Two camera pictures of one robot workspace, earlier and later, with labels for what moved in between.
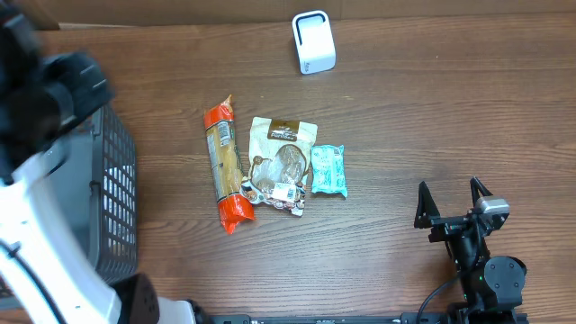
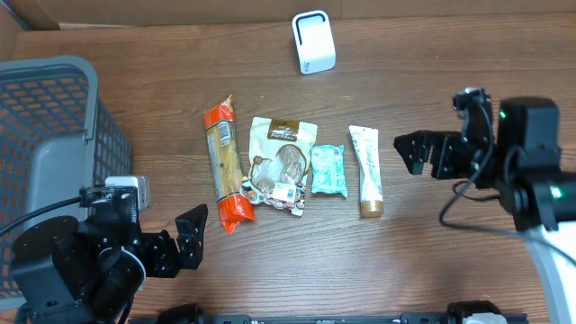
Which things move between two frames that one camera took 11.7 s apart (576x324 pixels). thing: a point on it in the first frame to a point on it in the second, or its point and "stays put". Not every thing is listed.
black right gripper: (453, 226) to (448, 156)
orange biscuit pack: (233, 202) stays put
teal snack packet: (328, 169) stays put
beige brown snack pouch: (279, 157) stays put
